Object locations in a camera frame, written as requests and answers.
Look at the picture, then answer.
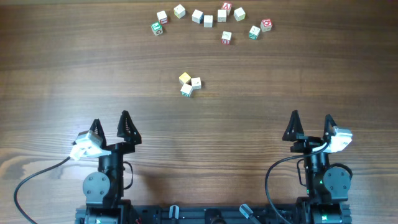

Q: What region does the green letter wooden block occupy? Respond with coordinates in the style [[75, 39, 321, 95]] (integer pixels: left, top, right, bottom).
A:
[[150, 22, 163, 35]]

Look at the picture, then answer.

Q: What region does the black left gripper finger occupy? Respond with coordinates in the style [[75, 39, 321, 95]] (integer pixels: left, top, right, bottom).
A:
[[90, 119, 106, 146], [117, 110, 142, 145]]

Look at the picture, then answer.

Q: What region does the blue sided wooden block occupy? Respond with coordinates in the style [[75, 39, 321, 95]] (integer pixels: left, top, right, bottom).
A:
[[192, 9, 204, 24]]

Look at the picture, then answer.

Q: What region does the red letter O block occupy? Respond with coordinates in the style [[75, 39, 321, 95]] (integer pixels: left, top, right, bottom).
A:
[[261, 19, 273, 32]]

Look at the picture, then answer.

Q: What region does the black left camera cable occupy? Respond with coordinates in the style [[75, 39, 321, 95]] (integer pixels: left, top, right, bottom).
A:
[[13, 156, 72, 224]]

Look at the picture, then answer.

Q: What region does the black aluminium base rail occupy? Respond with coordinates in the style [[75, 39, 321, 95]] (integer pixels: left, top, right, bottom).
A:
[[75, 203, 353, 224]]

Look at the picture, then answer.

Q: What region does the plain wooden block right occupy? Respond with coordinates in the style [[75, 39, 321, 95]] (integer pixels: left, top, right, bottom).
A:
[[234, 7, 246, 22]]

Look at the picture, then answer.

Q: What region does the black right camera cable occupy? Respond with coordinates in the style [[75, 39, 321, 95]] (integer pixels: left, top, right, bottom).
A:
[[264, 142, 330, 224]]

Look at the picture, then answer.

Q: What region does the red letter A block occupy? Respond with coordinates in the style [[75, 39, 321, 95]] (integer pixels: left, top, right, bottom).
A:
[[221, 1, 232, 15]]

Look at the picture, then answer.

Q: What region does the red bottomed wooden block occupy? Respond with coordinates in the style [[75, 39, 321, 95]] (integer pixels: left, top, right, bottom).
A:
[[221, 31, 232, 45]]

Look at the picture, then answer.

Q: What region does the red sided wooden block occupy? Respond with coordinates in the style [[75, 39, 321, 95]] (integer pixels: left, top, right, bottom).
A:
[[157, 11, 168, 24]]

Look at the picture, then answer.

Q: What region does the white green wooden block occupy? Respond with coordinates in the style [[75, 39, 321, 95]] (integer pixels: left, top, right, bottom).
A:
[[180, 83, 193, 97]]

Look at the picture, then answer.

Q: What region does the plain picture wooden block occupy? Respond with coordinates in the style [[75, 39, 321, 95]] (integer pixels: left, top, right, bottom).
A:
[[203, 15, 213, 28]]

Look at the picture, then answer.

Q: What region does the black camera cable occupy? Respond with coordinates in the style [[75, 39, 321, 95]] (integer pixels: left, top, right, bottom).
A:
[[264, 142, 330, 224], [13, 156, 72, 224]]

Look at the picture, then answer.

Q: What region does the yellow edged wooden block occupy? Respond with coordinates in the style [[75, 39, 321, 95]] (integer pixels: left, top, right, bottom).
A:
[[174, 4, 186, 19]]

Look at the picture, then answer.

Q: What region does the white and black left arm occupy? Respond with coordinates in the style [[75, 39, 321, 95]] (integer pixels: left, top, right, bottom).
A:
[[75, 110, 142, 224]]

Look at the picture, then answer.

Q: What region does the plain wooden block centre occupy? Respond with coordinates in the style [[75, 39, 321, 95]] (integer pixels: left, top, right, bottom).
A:
[[217, 9, 227, 22]]

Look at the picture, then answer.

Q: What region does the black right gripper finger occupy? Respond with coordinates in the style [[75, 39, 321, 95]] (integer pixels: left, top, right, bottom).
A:
[[322, 114, 336, 142], [282, 110, 305, 141]]

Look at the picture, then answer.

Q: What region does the green sided wooden block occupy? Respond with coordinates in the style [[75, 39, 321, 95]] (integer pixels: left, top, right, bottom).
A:
[[249, 26, 261, 40]]

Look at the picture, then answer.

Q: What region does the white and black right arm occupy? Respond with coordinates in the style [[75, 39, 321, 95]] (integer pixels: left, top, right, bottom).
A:
[[282, 110, 353, 224]]

